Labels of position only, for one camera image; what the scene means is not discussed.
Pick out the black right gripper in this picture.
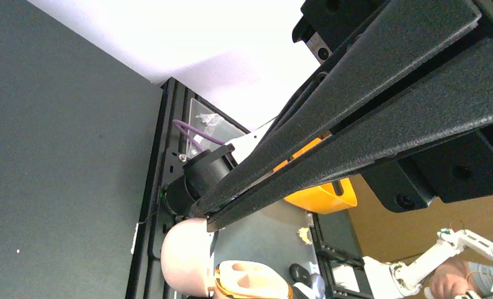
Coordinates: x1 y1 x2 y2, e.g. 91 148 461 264
189 0 493 233

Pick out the beige earbud charging case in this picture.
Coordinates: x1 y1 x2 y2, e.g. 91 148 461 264
160 218 293 298

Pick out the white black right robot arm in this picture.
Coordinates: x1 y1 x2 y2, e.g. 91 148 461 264
165 1 493 232

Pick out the yellow plastic bin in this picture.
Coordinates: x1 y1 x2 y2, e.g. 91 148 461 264
273 131 359 216

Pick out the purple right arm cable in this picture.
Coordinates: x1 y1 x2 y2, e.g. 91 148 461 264
172 119 227 154

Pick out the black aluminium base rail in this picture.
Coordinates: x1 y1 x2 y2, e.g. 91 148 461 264
124 77 198 299

